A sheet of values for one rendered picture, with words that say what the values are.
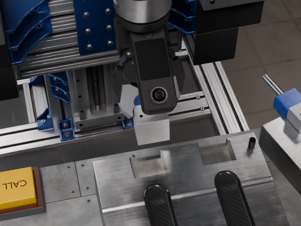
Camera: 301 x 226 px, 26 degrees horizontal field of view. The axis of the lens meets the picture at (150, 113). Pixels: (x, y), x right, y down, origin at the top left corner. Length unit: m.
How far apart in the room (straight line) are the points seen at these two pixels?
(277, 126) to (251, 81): 1.23
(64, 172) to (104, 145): 0.77
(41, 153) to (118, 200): 0.93
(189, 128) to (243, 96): 0.42
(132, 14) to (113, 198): 0.29
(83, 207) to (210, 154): 0.22
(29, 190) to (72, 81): 0.63
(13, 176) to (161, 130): 0.26
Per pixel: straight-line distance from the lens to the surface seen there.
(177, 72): 0.92
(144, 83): 0.83
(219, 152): 1.05
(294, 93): 1.14
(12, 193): 1.05
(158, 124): 0.97
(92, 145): 1.87
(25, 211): 1.06
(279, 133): 1.10
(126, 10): 0.81
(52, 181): 1.10
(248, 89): 2.30
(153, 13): 0.81
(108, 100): 1.71
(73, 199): 1.08
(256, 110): 2.24
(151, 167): 1.03
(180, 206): 0.96
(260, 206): 0.98
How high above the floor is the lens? 1.71
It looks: 51 degrees down
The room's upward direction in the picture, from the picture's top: straight up
